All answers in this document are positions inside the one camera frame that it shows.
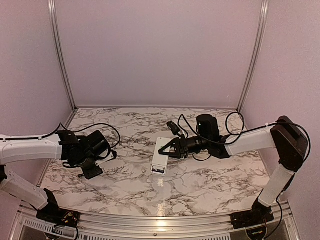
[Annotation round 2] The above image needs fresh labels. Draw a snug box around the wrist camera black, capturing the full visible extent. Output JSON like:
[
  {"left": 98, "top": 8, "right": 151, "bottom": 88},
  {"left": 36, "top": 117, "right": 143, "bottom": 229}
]
[
  {"left": 166, "top": 120, "right": 181, "bottom": 136},
  {"left": 107, "top": 149, "right": 118, "bottom": 161}
]

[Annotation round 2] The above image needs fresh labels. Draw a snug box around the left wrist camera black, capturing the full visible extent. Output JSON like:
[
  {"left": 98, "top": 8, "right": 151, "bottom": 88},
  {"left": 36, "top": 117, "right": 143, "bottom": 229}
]
[{"left": 107, "top": 149, "right": 118, "bottom": 161}]

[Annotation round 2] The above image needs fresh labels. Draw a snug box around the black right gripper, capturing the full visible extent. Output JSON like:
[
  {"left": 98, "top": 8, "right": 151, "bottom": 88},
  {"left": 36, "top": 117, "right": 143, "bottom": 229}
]
[{"left": 159, "top": 134, "right": 211, "bottom": 159}]

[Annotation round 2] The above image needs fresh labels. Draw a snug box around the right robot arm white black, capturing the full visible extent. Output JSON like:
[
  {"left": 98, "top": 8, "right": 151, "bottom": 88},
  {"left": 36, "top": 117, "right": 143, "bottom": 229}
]
[{"left": 154, "top": 114, "right": 311, "bottom": 229}]

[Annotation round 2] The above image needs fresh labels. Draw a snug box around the aluminium corner post right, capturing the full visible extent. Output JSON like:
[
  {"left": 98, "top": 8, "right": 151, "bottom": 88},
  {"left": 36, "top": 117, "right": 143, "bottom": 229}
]
[{"left": 237, "top": 0, "right": 270, "bottom": 112}]

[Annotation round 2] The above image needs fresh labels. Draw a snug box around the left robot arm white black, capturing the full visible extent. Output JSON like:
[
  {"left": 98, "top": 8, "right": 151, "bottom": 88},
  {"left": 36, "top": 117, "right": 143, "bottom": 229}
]
[{"left": 0, "top": 130, "right": 112, "bottom": 227}]

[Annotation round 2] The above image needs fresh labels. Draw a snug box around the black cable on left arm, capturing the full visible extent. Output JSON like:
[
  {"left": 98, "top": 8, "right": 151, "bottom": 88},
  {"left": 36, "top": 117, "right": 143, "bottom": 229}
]
[{"left": 56, "top": 122, "right": 121, "bottom": 156}]

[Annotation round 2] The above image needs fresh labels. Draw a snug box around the white perforated cable duct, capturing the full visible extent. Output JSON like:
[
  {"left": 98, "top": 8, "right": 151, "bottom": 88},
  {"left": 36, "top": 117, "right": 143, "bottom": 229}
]
[{"left": 18, "top": 218, "right": 232, "bottom": 240}]

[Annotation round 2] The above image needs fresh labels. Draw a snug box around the aluminium corner post left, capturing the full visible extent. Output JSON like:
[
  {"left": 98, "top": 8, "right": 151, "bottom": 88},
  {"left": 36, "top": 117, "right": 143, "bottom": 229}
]
[{"left": 48, "top": 0, "right": 77, "bottom": 112}]

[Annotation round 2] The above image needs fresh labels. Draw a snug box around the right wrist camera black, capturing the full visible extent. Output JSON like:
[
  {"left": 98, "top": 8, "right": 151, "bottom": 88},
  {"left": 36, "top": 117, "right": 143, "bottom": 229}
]
[{"left": 166, "top": 120, "right": 181, "bottom": 136}]

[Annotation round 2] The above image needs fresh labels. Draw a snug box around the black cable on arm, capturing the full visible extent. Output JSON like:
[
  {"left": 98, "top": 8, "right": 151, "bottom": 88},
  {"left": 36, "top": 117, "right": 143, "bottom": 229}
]
[
  {"left": 56, "top": 122, "right": 121, "bottom": 156},
  {"left": 225, "top": 111, "right": 247, "bottom": 136}
]

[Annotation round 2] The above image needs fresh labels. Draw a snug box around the white remote control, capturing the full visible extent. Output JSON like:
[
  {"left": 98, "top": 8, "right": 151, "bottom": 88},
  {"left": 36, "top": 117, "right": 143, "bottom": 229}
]
[{"left": 151, "top": 137, "right": 171, "bottom": 176}]

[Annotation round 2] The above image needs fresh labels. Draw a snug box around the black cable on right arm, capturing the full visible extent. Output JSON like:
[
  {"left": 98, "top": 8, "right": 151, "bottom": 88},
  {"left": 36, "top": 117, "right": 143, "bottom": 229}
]
[{"left": 225, "top": 111, "right": 247, "bottom": 136}]

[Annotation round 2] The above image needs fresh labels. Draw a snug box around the aluminium corner post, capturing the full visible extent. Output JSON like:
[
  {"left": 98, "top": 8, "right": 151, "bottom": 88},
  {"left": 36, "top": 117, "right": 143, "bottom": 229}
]
[
  {"left": 48, "top": 0, "right": 77, "bottom": 112},
  {"left": 237, "top": 0, "right": 270, "bottom": 112}
]

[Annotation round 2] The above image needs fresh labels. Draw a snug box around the aluminium front table rail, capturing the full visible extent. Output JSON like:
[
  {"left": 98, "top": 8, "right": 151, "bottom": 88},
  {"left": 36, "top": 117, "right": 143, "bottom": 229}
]
[{"left": 9, "top": 201, "right": 301, "bottom": 240}]

